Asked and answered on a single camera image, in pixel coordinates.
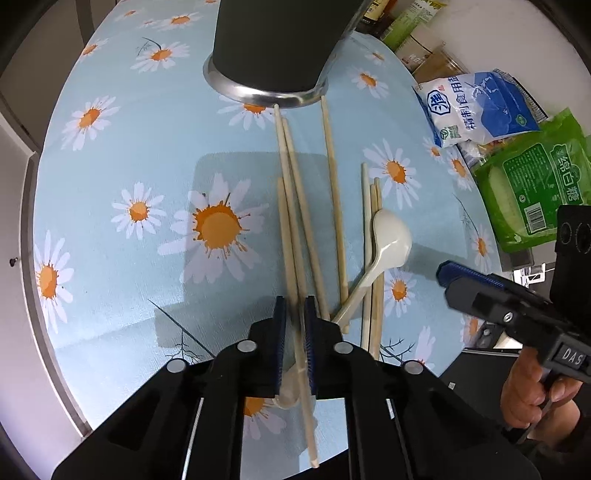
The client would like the clear plastic bag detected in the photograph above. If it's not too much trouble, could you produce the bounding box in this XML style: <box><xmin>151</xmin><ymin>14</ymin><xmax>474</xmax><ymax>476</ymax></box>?
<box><xmin>457</xmin><ymin>138</ymin><xmax>497</xmax><ymax>169</ymax></box>

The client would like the blue daisy print tablecloth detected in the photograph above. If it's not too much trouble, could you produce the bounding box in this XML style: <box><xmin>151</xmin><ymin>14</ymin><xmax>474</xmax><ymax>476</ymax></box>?
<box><xmin>34</xmin><ymin>0</ymin><xmax>504</xmax><ymax>462</ymax></box>

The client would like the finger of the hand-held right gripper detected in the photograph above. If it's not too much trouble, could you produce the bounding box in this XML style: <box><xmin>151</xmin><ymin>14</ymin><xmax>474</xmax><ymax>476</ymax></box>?
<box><xmin>436</xmin><ymin>260</ymin><xmax>551</xmax><ymax>309</ymax></box>
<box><xmin>444</xmin><ymin>283</ymin><xmax>572</xmax><ymax>330</ymax></box>

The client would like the dark bottle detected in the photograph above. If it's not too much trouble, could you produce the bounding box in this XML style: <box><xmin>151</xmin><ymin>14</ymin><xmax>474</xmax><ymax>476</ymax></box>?
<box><xmin>365</xmin><ymin>0</ymin><xmax>398</xmax><ymax>28</ymax></box>

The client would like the blue and white salt bag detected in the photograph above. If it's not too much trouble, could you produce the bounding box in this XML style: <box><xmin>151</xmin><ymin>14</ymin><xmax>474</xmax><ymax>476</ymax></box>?
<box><xmin>413</xmin><ymin>70</ymin><xmax>542</xmax><ymax>148</ymax></box>

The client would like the wooden chopstick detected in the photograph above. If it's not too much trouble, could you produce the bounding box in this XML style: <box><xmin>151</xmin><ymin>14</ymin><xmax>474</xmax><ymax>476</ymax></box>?
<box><xmin>273</xmin><ymin>104</ymin><xmax>308</xmax><ymax>324</ymax></box>
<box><xmin>281</xmin><ymin>117</ymin><xmax>331</xmax><ymax>321</ymax></box>
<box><xmin>276</xmin><ymin>176</ymin><xmax>321</xmax><ymax>469</ymax></box>
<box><xmin>320</xmin><ymin>95</ymin><xmax>350</xmax><ymax>334</ymax></box>

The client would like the green sugar bag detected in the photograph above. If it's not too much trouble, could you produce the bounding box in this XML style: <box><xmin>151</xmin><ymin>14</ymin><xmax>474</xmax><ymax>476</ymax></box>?
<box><xmin>473</xmin><ymin>108</ymin><xmax>591</xmax><ymax>252</ymax></box>

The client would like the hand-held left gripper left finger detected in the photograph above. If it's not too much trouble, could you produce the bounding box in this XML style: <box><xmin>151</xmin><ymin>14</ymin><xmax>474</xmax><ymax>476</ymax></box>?
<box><xmin>51</xmin><ymin>295</ymin><xmax>289</xmax><ymax>480</ymax></box>

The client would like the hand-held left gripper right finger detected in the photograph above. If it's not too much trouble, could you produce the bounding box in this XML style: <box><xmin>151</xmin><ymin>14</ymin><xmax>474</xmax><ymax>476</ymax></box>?
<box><xmin>302</xmin><ymin>295</ymin><xmax>541</xmax><ymax>480</ymax></box>

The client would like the clear tub with brown contents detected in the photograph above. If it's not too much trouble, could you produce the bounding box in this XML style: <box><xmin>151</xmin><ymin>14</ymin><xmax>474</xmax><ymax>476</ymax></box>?
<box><xmin>413</xmin><ymin>41</ymin><xmax>472</xmax><ymax>86</ymax></box>

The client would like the person's right hand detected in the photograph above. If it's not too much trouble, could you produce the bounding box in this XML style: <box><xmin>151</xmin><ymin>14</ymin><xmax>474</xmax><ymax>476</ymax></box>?
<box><xmin>501</xmin><ymin>346</ymin><xmax>583</xmax><ymax>432</ymax></box>

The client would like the dark cylindrical utensil holder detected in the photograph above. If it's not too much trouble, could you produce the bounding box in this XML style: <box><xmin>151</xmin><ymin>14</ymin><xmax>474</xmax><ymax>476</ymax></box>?
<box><xmin>203</xmin><ymin>0</ymin><xmax>370</xmax><ymax>109</ymax></box>

